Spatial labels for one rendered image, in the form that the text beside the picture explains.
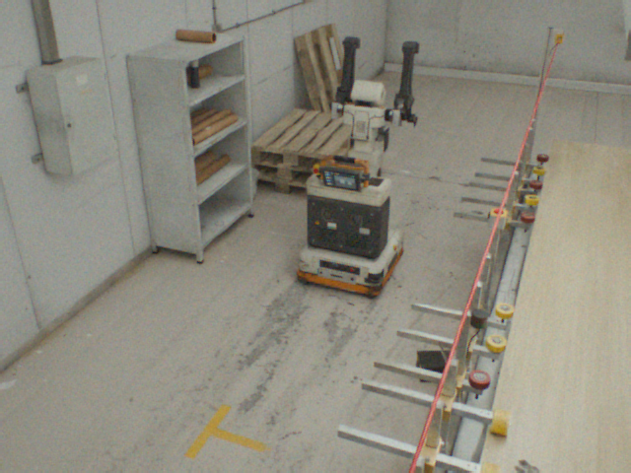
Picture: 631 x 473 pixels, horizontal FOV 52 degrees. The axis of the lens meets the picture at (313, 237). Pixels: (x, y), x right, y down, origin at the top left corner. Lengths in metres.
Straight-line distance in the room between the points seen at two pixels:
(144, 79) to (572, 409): 3.39
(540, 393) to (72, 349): 2.87
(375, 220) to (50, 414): 2.27
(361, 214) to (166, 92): 1.56
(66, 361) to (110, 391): 0.44
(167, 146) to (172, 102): 0.33
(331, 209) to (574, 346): 2.09
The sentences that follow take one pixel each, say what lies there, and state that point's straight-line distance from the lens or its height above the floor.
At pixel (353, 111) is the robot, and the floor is 1.20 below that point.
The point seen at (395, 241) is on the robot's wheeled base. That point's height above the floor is 0.26.
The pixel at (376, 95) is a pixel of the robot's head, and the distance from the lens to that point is 4.43.
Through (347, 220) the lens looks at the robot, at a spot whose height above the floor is 0.56.
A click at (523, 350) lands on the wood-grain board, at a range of 2.75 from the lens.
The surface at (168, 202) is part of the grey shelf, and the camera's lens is 4.90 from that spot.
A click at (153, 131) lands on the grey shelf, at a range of 4.73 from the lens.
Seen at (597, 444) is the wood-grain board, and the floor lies 0.90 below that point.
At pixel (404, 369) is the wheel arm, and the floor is 0.86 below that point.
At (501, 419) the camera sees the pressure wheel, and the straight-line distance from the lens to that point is 2.31.
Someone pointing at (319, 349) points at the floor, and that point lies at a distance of 4.07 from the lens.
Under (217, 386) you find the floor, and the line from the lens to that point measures 3.84.
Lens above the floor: 2.53
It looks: 28 degrees down
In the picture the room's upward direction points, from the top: straight up
